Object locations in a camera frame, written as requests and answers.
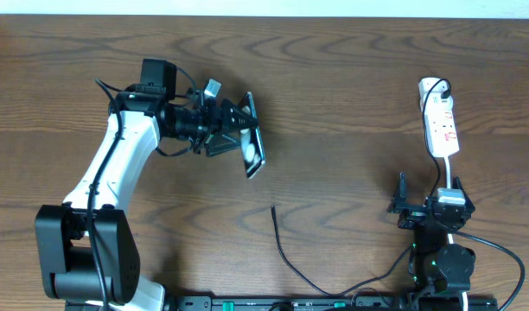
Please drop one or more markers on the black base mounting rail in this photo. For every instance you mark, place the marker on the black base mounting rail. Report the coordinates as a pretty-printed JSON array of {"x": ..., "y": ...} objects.
[{"x": 361, "y": 302}]

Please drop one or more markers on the black smartphone with lit screen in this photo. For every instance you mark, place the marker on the black smartphone with lit screen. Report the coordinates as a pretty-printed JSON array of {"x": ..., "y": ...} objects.
[{"x": 251, "y": 142}]

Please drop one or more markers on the white power strip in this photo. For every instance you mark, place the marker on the white power strip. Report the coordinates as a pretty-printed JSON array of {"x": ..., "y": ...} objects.
[{"x": 440, "y": 128}]

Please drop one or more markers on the white USB charger adapter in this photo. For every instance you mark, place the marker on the white USB charger adapter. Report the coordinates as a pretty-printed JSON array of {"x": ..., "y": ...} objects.
[{"x": 439, "y": 95}]

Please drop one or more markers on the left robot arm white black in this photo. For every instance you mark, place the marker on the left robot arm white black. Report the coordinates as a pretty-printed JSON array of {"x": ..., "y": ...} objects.
[{"x": 87, "y": 252}]

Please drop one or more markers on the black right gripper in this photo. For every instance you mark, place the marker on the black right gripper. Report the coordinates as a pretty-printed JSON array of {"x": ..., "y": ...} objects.
[{"x": 413, "y": 214}]

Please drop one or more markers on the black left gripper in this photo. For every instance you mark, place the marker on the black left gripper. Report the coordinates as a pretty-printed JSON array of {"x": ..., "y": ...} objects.
[{"x": 211, "y": 137}]

